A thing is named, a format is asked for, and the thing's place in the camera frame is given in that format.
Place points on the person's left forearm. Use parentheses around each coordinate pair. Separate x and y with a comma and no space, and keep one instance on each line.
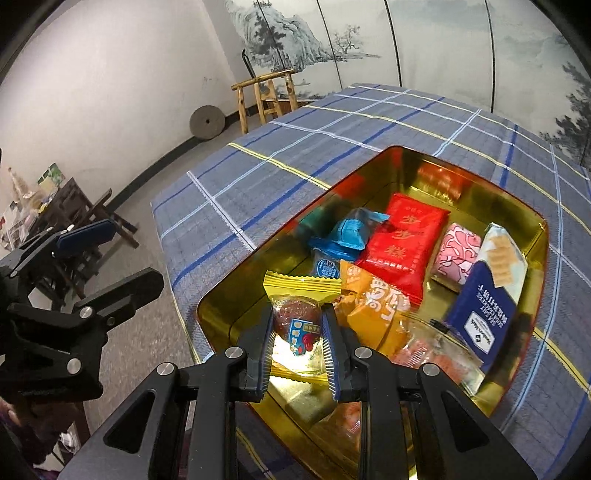
(27,429)

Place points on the clear packet of orange snack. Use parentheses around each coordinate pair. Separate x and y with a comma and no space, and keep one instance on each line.
(429,353)

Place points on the dark wooden furniture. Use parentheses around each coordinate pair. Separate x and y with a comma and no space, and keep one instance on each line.
(69,207)

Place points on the pile of packets and papers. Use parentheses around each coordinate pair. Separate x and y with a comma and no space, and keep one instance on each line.
(46,177)

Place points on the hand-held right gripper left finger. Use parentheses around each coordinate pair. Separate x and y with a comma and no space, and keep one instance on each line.
(262,355)

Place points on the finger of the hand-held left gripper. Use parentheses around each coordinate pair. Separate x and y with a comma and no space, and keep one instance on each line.
(87,236)
(129,290)

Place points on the landscape painted screen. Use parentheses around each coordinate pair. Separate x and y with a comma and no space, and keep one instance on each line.
(438,46)

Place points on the yellow cake packet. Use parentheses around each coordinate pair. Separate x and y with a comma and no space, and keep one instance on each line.
(295,318)

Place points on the red and gold tin box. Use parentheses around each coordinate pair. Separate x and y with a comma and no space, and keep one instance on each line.
(221,314)

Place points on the pink patterned snack packet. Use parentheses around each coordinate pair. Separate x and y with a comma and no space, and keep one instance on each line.
(457,256)

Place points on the blue and white cracker packet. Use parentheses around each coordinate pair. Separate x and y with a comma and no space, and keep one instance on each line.
(480,314)

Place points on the red snack packet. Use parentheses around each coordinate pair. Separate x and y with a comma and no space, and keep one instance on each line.
(401,249)

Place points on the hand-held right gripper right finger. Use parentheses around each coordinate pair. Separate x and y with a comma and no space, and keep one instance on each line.
(330,357)

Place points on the round grey millstone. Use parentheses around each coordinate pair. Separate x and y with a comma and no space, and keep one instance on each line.
(206,122)

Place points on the teal blue candy packet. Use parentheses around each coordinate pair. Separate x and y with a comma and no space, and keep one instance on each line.
(346,235)

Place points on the light wooden chair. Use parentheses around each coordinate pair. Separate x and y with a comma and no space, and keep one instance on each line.
(242,108)

